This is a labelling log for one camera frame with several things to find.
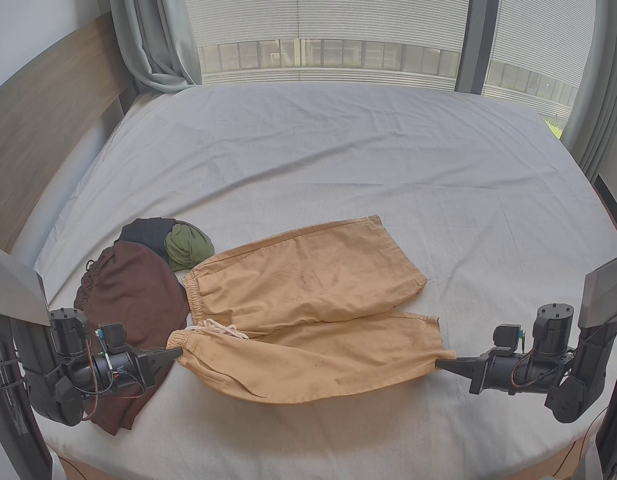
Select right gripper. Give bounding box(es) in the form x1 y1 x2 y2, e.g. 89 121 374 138
468 353 521 396

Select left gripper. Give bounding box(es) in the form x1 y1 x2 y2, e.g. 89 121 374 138
107 347 159 390

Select tan shorts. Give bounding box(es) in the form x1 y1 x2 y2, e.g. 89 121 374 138
167 214 457 405

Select bed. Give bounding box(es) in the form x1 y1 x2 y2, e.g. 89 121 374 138
0 10 617 480

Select brown shorts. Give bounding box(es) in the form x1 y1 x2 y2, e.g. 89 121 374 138
73 242 190 436

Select green garment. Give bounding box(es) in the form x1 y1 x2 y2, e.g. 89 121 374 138
163 222 216 273

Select black garment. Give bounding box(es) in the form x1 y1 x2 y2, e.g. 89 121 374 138
114 217 181 259

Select grey-green curtain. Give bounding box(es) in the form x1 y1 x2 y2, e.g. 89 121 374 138
558 0 617 184
106 0 203 94

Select window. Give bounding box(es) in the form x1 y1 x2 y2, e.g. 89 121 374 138
181 0 596 119

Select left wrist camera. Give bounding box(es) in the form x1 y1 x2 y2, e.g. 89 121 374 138
96 322 127 357

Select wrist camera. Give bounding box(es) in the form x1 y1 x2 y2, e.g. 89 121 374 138
96 322 127 357
490 324 527 357

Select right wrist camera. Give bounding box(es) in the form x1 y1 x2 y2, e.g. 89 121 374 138
490 324 527 357

